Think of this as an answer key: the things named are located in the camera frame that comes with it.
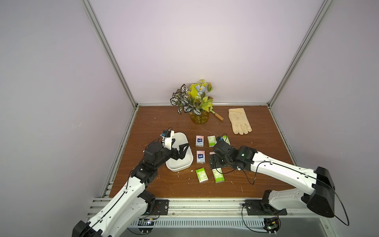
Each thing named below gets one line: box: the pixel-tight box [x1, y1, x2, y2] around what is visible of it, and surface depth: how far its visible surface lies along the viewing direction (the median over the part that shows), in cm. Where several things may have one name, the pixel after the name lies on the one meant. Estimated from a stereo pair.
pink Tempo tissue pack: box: [195, 135, 205, 148], surface depth 98 cm
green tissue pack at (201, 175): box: [195, 167, 209, 184], surface depth 83 cm
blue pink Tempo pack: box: [196, 150, 206, 164], surface depth 91 cm
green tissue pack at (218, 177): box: [212, 167, 226, 184], surface depth 83 cm
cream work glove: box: [227, 107, 253, 136], surface depth 112 cm
